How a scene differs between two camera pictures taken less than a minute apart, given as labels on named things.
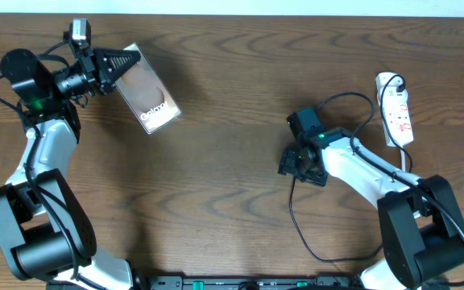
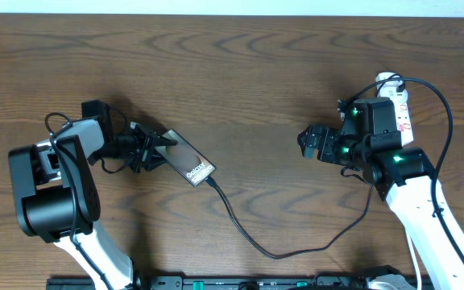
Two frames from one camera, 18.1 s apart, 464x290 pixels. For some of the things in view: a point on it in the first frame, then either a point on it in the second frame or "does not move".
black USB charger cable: [411, 164] -> [295, 254]
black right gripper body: [293, 164] -> [344, 150]
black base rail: [246, 283] does not move
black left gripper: [87, 64] -> [146, 141]
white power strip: [397, 109] does not move
